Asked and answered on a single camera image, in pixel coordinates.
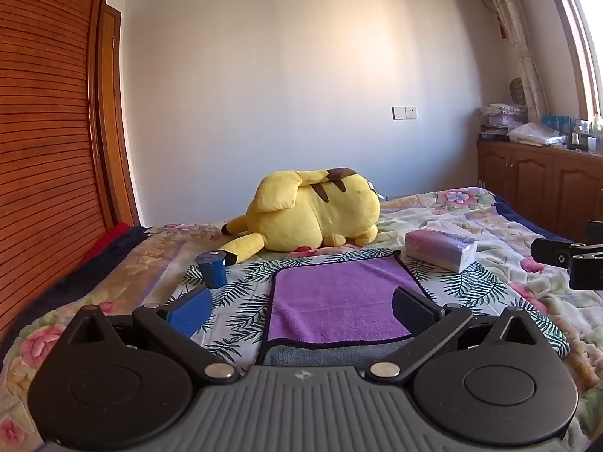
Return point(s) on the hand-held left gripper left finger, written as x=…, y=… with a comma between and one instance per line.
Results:
x=191, y=314

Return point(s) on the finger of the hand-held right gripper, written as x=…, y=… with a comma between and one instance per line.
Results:
x=551, y=250

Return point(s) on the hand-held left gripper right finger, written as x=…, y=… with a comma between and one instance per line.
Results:
x=413, y=311

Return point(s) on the purple towel with black edge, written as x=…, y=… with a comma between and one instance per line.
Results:
x=339, y=299

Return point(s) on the grey towel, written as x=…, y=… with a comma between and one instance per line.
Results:
x=329, y=354

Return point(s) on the floral bedspread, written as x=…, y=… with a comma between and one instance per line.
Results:
x=527, y=226

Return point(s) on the blue cup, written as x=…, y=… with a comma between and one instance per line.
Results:
x=213, y=269

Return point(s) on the green leaf print sheet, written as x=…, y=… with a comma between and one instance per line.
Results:
x=245, y=299

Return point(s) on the wooden cabinet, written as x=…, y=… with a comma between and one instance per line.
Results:
x=532, y=183

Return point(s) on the pink and purple tissue pack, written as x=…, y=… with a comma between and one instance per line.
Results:
x=440, y=247

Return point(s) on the red cloth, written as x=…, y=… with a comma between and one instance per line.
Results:
x=109, y=240

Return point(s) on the white plastic bag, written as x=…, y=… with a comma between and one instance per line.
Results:
x=537, y=134

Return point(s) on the group of small bottles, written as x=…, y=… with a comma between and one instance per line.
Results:
x=586, y=134

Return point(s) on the blue box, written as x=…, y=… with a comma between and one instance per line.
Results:
x=557, y=123

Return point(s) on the dark blue blanket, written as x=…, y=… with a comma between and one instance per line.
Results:
x=56, y=287

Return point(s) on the yellow plush toy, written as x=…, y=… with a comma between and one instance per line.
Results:
x=311, y=219

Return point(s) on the stack of folded things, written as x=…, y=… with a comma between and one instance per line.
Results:
x=500, y=120

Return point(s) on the woven hand fan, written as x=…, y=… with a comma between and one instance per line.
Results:
x=518, y=90

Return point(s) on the patterned curtain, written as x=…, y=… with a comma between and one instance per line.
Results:
x=518, y=37

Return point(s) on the slatted wooden wardrobe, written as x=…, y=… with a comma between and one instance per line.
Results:
x=47, y=141

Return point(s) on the white wall socket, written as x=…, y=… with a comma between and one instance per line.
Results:
x=411, y=112

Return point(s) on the white wall switch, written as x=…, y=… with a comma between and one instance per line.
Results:
x=398, y=113

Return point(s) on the wooden window frame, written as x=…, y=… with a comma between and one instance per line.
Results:
x=577, y=47

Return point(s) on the wooden door frame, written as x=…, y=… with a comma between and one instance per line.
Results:
x=115, y=117

